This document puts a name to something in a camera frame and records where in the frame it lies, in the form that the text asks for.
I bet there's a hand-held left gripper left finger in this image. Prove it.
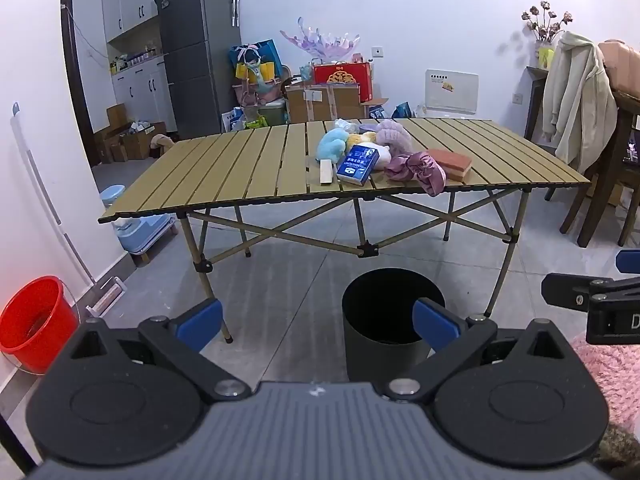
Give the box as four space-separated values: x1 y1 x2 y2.
60 299 252 403

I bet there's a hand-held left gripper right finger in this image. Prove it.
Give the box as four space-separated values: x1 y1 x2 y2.
384 298 578 403

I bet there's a black trash bin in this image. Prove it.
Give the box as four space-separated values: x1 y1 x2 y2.
342 268 447 383

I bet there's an orange sponge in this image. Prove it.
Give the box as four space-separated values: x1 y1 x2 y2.
425 148 473 182

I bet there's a yellow white plush toy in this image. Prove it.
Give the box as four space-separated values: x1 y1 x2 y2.
345 131 393 171

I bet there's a blue tissue pack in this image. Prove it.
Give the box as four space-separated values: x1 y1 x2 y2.
335 144 379 187

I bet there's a dark wooden chair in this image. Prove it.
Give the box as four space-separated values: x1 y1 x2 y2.
545 85 640 248

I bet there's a brown patterned cloth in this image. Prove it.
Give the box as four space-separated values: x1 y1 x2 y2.
595 425 640 476

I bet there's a khaki folding table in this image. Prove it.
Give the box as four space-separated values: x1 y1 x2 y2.
97 117 592 346

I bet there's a mauve satin scrunchie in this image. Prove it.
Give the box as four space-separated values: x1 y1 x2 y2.
384 152 447 197

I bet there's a red plastic bucket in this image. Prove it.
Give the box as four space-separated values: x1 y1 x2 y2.
0 275 81 375

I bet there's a beige jacket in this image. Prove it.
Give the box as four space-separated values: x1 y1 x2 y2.
542 31 621 173

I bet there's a dark wooden side table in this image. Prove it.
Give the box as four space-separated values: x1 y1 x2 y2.
524 66 551 141

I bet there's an open cardboard box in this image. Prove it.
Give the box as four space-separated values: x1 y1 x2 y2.
120 121 168 161

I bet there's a pink jacket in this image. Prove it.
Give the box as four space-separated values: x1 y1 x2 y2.
597 39 640 96

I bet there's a white flat mop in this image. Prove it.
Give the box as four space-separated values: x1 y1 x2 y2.
11 102 123 318

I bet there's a light blue plush toy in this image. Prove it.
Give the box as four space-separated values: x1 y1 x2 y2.
316 128 348 162

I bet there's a green storage box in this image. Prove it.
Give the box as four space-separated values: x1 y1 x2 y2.
257 100 288 126

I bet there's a white box with stickers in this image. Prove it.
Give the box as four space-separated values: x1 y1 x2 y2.
425 68 480 111

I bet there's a white base cabinet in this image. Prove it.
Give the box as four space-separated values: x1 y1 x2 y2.
111 55 177 133

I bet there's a taped cardboard box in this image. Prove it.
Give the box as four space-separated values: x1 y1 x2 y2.
285 82 361 123

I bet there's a dried flower bouquet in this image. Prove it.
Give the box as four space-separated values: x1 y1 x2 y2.
521 1 574 43

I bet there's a red gift bag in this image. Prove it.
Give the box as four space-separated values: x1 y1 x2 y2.
313 61 373 103

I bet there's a dark grey refrigerator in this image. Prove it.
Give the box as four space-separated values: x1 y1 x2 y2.
154 0 242 140

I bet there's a dark brown door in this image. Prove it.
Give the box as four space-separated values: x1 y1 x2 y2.
61 0 101 168

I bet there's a blue gift bag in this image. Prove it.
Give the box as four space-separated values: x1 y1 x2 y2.
229 39 282 81

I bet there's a purple paper flower decoration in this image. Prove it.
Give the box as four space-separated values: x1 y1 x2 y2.
279 16 362 58

